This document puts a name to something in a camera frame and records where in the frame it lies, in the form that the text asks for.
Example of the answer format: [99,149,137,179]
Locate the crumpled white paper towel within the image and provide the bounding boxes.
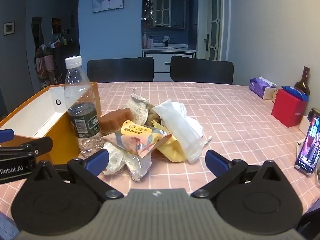
[124,88,150,125]

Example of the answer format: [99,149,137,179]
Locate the white plastic bag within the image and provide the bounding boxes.
[151,99,213,164]

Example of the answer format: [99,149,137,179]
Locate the brown sponge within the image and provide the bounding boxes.
[99,107,133,137]

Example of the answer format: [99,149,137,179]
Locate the yellow snack packet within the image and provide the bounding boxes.
[102,120,173,158]

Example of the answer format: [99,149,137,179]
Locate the dark glass bottle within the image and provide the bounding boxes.
[294,66,311,97]

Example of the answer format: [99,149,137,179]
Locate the wall mirror cabinet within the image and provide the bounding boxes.
[152,0,186,29]

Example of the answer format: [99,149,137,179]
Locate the orange cardboard box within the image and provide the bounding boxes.
[0,82,102,164]

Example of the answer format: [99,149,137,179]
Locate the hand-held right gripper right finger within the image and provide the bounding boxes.
[191,149,285,198]

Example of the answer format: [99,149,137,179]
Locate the pink hanging bag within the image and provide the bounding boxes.
[35,51,57,80]

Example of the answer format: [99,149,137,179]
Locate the yellow cloth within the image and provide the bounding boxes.
[156,136,187,162]

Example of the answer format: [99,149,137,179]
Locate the black chair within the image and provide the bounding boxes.
[87,57,154,83]
[170,56,234,85]

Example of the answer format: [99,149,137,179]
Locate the white vanity cabinet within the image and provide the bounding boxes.
[142,47,196,74]

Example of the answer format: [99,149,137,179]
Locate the dark framed picture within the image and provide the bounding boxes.
[52,18,62,34]

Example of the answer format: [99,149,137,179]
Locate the clear plastic bag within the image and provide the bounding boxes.
[103,142,152,182]

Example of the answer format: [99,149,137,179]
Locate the purple tissue pack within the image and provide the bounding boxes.
[249,76,278,100]

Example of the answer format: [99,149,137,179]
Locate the brown fuzzy cloth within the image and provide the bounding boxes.
[144,103,163,127]

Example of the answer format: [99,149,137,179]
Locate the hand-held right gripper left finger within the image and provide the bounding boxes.
[31,149,124,199]

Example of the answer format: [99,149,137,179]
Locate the dark sideboard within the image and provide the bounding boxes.
[51,44,80,84]

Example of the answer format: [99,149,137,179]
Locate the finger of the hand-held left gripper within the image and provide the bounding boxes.
[0,137,53,158]
[0,129,15,147]

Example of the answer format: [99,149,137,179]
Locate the blue packet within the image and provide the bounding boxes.
[281,86,309,102]

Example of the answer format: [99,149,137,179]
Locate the small framed picture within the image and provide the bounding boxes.
[3,22,15,36]

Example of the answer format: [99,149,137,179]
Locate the red box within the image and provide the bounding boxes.
[271,89,308,128]

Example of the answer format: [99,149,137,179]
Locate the white glazed door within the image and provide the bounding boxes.
[196,0,230,61]

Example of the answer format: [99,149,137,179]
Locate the wavy wall mirror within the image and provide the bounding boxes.
[32,17,45,53]

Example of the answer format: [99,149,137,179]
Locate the clear plastic water bottle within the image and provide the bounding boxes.
[64,55,104,158]

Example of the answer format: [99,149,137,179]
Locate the smartphone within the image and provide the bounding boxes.
[294,112,320,174]

